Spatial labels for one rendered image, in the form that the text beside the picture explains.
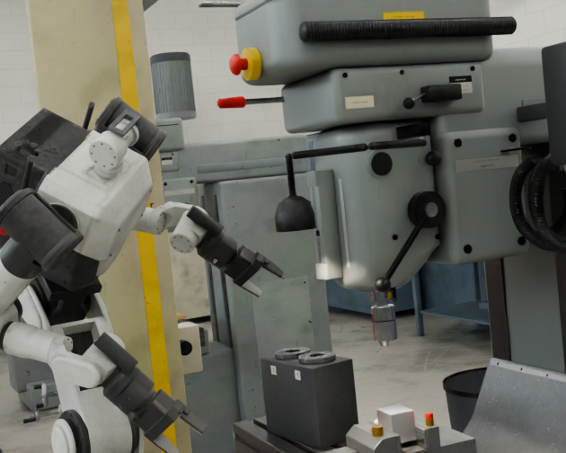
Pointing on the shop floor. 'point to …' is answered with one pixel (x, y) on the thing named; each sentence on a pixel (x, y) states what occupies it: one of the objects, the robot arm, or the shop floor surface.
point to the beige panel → (145, 279)
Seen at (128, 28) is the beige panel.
